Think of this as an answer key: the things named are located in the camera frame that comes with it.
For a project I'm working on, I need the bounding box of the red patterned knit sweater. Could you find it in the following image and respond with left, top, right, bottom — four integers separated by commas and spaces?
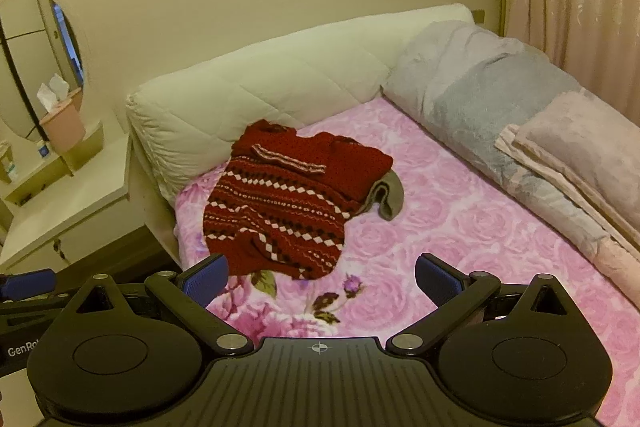
203, 120, 394, 280

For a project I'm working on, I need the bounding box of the white vanity dresser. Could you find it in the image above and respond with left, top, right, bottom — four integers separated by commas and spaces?
1, 134, 131, 273

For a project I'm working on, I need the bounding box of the olive green garment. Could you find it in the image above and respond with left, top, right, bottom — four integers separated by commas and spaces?
358, 169, 405, 221

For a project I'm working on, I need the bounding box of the pink tissue box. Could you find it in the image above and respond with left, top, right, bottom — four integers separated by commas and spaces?
37, 74, 86, 155

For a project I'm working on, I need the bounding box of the white quilted headboard cushion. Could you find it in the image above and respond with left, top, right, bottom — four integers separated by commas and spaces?
126, 4, 473, 202

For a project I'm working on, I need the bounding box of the folded pink beige blanket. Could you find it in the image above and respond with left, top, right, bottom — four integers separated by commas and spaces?
495, 91, 639, 251

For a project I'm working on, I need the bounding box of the grey pink folded duvet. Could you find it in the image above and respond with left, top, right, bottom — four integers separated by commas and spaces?
383, 20, 639, 303

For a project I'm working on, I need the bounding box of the oval vanity mirror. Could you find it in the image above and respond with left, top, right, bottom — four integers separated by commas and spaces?
1, 0, 85, 142

